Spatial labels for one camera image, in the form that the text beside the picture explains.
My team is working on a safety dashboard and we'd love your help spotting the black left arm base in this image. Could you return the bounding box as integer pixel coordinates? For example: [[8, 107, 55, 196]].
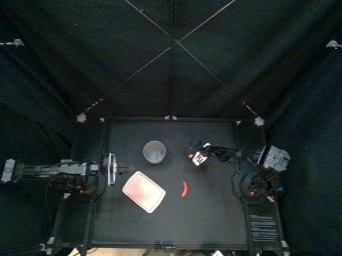
[[46, 176, 104, 201]]

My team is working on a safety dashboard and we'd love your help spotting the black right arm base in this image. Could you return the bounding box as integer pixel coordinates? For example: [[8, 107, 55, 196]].
[[231, 163, 285, 202]]

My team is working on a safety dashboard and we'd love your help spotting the black plate with white text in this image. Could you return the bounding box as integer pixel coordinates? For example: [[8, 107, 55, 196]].
[[243, 198, 286, 256]]

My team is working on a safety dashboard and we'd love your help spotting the grey translucent cup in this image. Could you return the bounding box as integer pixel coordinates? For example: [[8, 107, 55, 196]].
[[142, 140, 168, 165]]

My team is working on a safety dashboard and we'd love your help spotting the red chili pepper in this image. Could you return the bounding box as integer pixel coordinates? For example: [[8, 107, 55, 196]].
[[179, 180, 190, 199]]

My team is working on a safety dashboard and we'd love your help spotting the thin diagonal brace rod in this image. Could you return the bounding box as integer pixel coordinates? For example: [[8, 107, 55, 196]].
[[82, 0, 238, 114], [124, 0, 259, 118]]

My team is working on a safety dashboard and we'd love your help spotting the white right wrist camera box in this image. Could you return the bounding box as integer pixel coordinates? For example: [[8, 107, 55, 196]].
[[191, 142, 214, 167]]

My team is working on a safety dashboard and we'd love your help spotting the black vertical frame post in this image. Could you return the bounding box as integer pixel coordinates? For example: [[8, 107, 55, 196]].
[[168, 0, 176, 118]]

